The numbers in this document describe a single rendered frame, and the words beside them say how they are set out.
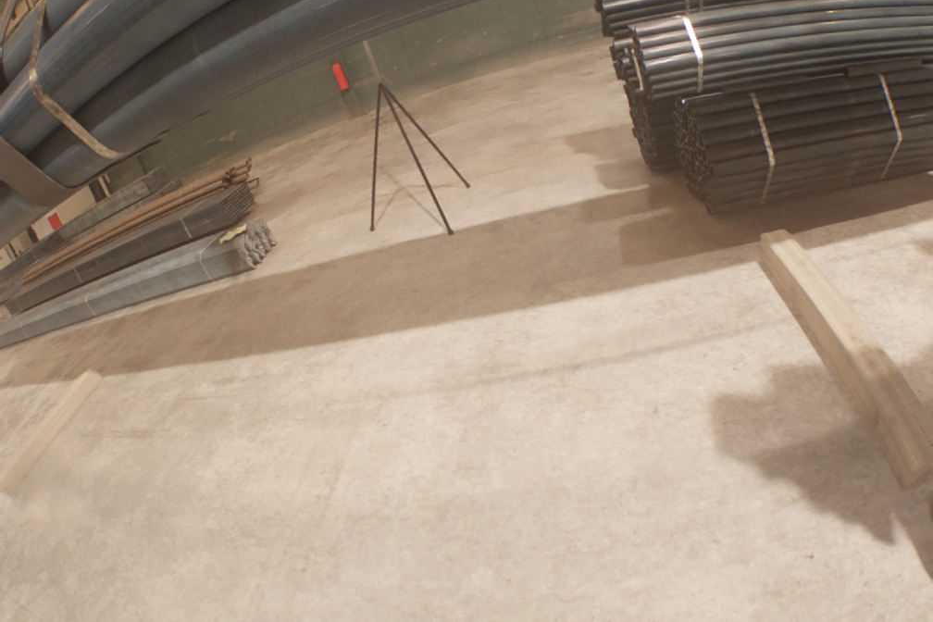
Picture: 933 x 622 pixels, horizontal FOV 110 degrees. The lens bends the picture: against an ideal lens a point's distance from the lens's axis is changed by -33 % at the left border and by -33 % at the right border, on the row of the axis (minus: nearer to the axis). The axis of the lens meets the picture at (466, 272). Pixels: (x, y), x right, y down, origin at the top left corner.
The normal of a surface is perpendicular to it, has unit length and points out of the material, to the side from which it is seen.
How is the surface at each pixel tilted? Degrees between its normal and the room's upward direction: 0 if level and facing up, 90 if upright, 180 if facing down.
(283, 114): 90
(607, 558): 0
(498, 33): 90
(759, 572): 0
